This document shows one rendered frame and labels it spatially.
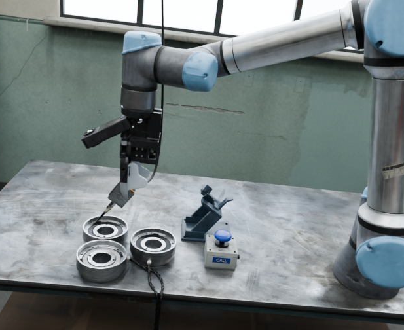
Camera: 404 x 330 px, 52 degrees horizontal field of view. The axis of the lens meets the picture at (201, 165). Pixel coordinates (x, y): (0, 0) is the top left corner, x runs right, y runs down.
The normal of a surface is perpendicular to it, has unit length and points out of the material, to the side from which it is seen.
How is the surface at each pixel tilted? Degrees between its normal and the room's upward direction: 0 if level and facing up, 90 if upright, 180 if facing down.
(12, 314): 0
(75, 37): 90
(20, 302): 0
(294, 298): 0
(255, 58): 110
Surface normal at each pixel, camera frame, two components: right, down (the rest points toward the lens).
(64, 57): 0.01, 0.39
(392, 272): -0.33, 0.44
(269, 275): 0.12, -0.92
